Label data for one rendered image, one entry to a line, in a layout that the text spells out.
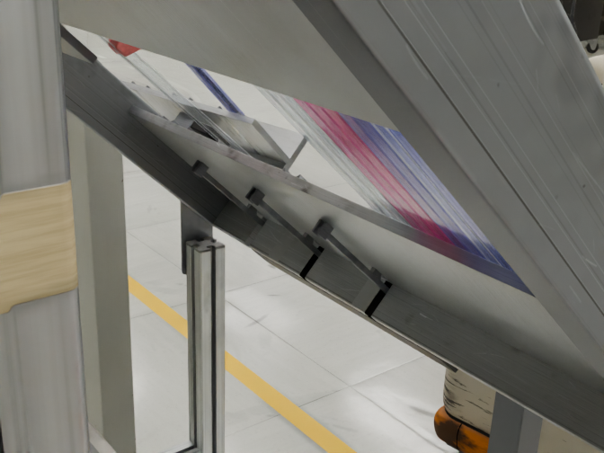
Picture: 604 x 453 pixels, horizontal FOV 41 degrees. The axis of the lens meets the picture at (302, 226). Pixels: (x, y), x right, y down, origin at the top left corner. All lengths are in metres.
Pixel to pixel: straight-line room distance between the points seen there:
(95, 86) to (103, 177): 0.28
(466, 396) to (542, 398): 0.95
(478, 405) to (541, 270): 1.35
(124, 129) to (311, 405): 1.11
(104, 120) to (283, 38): 0.58
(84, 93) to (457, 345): 0.48
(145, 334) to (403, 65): 2.02
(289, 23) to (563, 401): 0.45
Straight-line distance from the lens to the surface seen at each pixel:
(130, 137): 0.97
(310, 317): 2.30
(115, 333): 1.29
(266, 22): 0.38
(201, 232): 1.13
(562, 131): 0.29
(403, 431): 1.87
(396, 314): 0.82
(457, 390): 1.67
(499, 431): 1.38
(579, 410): 0.71
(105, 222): 1.21
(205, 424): 1.22
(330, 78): 0.39
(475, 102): 0.25
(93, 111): 0.94
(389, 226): 0.62
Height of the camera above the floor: 1.07
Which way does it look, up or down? 21 degrees down
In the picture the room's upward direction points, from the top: 2 degrees clockwise
